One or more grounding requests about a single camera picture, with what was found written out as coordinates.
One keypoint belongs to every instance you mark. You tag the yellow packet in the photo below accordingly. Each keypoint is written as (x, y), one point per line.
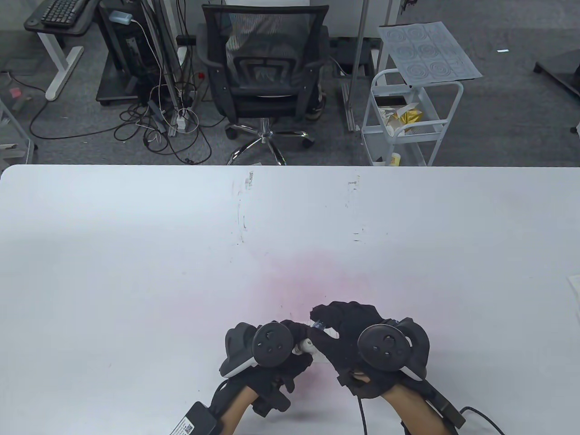
(410, 117)

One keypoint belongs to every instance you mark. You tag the metal rack frame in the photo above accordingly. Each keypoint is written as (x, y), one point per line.
(18, 136)

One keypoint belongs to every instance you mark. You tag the circle pattern printed sheet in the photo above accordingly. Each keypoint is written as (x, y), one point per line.
(430, 52)

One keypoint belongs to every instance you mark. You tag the black left hand controller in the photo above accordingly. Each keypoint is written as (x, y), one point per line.
(272, 344)

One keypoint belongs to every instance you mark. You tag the black keyboard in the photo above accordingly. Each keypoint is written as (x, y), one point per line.
(63, 11)

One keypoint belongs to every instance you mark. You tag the black computer tower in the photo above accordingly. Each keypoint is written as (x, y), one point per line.
(124, 41)

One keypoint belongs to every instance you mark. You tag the black desk white legs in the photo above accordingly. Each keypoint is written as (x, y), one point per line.
(59, 50)

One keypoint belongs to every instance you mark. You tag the aluminium stand frame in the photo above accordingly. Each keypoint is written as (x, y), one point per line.
(165, 68)

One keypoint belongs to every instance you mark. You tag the white correction fluid bottle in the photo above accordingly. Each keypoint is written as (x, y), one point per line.
(304, 347)

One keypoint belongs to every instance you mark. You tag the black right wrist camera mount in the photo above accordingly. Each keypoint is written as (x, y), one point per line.
(442, 403)

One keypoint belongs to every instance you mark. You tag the person's left hand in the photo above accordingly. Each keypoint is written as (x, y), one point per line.
(290, 367)

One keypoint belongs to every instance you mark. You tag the black equipment platform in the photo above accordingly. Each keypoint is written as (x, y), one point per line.
(559, 70)

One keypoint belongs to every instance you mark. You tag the person's right forearm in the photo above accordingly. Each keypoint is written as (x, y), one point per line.
(412, 414)

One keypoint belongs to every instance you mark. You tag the lined paper with black text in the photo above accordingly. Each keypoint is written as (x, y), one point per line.
(333, 334)

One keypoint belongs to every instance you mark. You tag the black mesh office chair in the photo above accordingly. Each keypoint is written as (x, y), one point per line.
(263, 90)

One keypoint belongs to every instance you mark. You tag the aluminium pole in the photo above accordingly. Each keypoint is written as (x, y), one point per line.
(360, 63)

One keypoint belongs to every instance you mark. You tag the clear correction fluid brush cap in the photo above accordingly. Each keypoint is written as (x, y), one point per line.
(319, 325)

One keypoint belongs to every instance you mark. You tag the black right hand controller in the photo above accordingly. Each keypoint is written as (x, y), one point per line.
(383, 346)

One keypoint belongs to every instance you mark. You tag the person's left forearm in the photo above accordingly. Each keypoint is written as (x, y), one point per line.
(238, 410)

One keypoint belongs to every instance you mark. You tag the white power strip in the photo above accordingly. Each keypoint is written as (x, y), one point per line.
(181, 120)

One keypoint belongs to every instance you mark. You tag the white power adapter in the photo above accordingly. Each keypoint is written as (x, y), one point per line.
(120, 17)

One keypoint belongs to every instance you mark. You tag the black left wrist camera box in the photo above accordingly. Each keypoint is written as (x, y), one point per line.
(195, 421)

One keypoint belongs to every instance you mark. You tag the black hand controller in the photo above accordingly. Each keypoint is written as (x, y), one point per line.
(383, 346)
(272, 344)

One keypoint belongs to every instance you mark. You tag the black floor box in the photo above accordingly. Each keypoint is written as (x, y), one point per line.
(349, 52)

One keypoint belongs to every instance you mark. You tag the white rolling cart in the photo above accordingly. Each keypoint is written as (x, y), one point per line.
(408, 136)

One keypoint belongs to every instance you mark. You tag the person's right hand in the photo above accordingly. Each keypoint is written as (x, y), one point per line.
(340, 335)

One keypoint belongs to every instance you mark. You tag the white paper sheet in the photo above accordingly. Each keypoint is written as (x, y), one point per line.
(575, 292)

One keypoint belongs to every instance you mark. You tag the white crumpled wrapper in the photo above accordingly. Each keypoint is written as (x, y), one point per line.
(392, 118)

